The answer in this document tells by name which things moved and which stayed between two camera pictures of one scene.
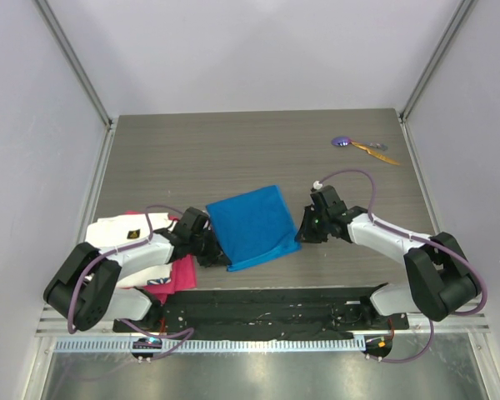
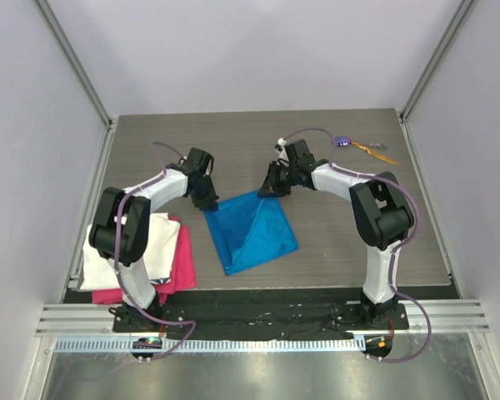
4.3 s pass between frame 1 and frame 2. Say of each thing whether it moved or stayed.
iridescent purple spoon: stayed
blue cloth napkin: stayed
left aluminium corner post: stayed
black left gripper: moved
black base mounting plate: stayed
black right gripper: moved
